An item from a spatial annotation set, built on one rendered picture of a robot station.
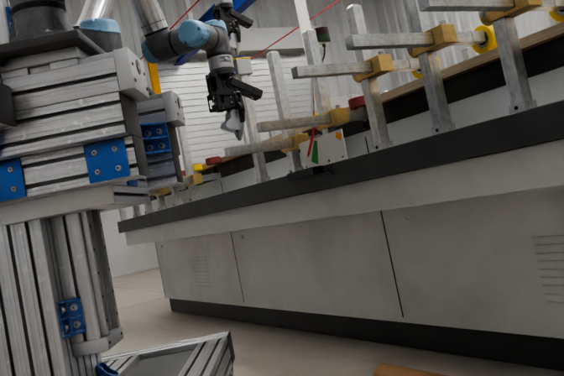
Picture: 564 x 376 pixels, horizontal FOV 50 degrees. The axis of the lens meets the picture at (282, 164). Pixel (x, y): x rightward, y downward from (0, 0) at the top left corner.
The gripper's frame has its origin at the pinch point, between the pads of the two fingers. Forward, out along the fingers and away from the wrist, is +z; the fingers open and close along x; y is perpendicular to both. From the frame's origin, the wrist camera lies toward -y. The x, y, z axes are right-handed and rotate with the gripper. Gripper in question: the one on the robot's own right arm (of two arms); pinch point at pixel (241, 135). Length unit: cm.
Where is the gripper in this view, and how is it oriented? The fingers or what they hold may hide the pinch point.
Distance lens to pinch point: 181.1
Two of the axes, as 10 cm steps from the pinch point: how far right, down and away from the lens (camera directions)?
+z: 2.0, 9.8, -0.7
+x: 5.0, -1.6, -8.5
